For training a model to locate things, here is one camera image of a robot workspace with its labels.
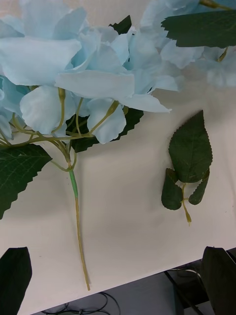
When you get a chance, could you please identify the three-leaf green twig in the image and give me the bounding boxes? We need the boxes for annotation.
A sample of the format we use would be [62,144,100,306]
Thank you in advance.
[161,110,213,226]

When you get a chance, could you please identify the pale blue flower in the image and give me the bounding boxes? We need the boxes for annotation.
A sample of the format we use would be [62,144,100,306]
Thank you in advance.
[0,0,173,291]
[127,0,236,92]

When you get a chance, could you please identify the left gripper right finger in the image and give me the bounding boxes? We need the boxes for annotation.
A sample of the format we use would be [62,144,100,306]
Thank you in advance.
[201,246,236,315]

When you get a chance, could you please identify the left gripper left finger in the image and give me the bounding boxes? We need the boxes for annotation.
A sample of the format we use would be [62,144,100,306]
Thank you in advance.
[0,247,33,315]

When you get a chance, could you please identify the black floor cables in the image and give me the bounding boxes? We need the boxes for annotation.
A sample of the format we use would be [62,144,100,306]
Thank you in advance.
[41,291,121,315]

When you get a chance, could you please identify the dark under-table frame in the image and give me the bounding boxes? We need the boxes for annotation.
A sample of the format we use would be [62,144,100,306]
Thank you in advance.
[164,260,209,315]

